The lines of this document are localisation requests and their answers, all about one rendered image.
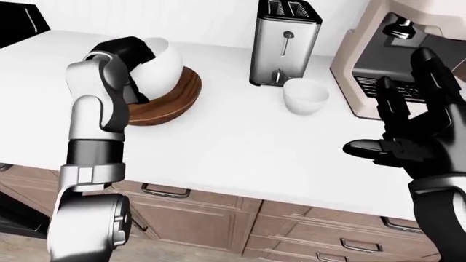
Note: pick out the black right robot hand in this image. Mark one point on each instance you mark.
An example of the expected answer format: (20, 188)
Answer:
(429, 131)

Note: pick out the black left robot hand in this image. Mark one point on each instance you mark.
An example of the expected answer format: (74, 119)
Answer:
(123, 52)

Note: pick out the medium white bowl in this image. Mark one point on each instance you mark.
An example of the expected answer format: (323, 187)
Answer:
(160, 69)

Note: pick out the large brown wooden bowl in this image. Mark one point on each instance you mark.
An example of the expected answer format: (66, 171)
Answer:
(171, 101)

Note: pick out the beige coffee machine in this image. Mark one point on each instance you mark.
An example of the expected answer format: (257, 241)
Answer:
(367, 54)

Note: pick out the black cooktop appliance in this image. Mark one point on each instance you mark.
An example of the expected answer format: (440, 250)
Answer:
(18, 24)

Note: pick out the small white bowl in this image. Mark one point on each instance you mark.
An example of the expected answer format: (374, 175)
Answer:
(305, 95)

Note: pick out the silver black toaster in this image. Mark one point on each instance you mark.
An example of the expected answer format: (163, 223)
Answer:
(284, 46)

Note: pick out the brown wooden cabinet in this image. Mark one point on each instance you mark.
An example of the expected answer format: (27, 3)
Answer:
(225, 218)

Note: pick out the black oven door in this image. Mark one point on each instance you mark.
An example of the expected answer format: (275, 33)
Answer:
(18, 218)

